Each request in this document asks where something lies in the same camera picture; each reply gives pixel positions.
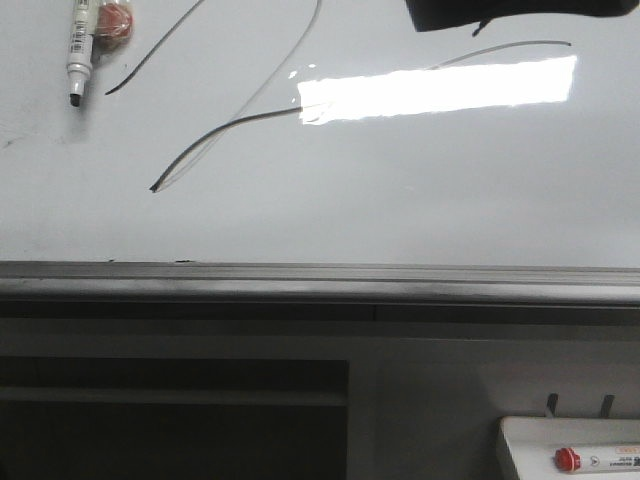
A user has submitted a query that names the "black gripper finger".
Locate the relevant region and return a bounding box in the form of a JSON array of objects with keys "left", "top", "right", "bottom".
[{"left": 405, "top": 0, "right": 635, "bottom": 34}]

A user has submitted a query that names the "white black-tip whiteboard marker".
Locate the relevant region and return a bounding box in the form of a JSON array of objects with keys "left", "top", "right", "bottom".
[{"left": 67, "top": 0, "right": 100, "bottom": 108}]

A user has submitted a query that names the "white whiteboard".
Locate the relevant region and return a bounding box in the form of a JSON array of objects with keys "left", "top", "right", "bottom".
[{"left": 1, "top": 1, "right": 639, "bottom": 268}]

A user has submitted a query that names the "black metal hook left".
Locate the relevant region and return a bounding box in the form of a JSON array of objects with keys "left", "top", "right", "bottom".
[{"left": 545, "top": 393, "right": 559, "bottom": 418}]

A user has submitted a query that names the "white plastic marker holder box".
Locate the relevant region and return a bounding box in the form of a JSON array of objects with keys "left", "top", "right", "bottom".
[{"left": 496, "top": 417, "right": 639, "bottom": 479}]

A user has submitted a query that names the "red-capped white marker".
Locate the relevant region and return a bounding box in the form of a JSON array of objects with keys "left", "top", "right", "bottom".
[{"left": 554, "top": 445, "right": 639, "bottom": 474}]

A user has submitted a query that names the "grey aluminium marker tray rail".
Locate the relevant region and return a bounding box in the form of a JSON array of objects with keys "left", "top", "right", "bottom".
[{"left": 1, "top": 261, "right": 639, "bottom": 307}]

